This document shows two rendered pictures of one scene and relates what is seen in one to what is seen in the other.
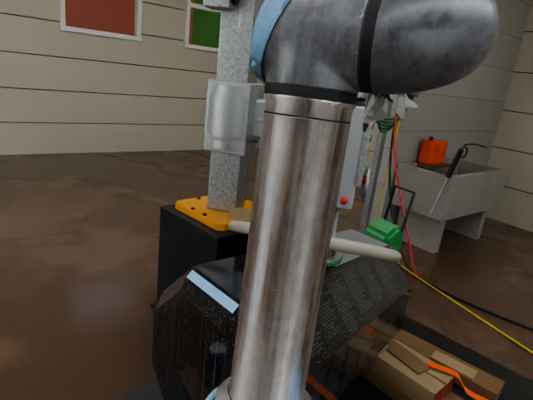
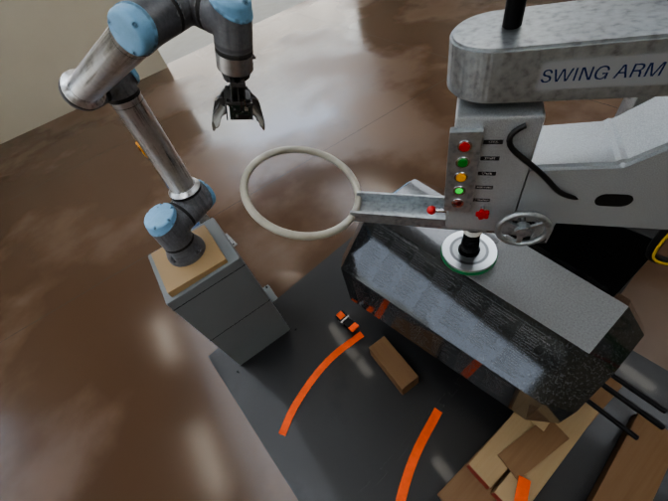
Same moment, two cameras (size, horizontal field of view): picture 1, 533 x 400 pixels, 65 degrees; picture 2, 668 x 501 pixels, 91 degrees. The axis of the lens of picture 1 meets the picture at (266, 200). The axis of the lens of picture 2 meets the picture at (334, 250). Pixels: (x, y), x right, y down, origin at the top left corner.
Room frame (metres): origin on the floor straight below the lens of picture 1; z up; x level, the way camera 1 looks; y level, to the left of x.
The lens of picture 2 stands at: (1.50, -1.14, 2.04)
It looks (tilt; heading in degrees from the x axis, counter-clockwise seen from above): 50 degrees down; 109
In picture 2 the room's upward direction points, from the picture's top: 18 degrees counter-clockwise
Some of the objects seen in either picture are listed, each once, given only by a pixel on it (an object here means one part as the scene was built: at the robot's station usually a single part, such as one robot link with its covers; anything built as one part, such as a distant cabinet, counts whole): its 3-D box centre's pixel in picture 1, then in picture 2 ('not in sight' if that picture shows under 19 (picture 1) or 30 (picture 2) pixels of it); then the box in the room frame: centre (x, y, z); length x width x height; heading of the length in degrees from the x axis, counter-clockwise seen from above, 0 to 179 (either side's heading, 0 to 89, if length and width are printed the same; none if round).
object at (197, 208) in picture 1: (225, 209); not in sight; (2.53, 0.25, 0.76); 0.49 x 0.49 x 0.05; 47
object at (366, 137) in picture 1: (363, 150); (460, 173); (1.67, -0.36, 1.38); 0.08 x 0.03 x 0.28; 169
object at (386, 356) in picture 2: not in sight; (393, 364); (1.40, -0.47, 0.07); 0.30 x 0.12 x 0.12; 129
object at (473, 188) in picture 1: (446, 203); not in sight; (4.61, -2.05, 0.43); 1.30 x 0.62 x 0.86; 130
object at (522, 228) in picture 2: (358, 181); (521, 221); (1.85, -0.41, 1.20); 0.15 x 0.10 x 0.15; 169
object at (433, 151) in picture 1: (435, 151); not in sight; (4.70, -1.83, 1.00); 0.50 x 0.22 x 0.33; 130
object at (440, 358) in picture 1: (453, 364); not in sight; (2.12, -1.22, 0.10); 0.25 x 0.10 x 0.01; 50
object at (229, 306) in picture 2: not in sight; (228, 297); (0.42, -0.19, 0.43); 0.50 x 0.50 x 0.85; 40
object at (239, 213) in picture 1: (247, 217); not in sight; (2.32, 0.10, 0.81); 0.20 x 0.10 x 0.05; 55
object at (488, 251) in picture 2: (318, 251); (468, 250); (1.76, -0.27, 0.88); 0.21 x 0.21 x 0.01
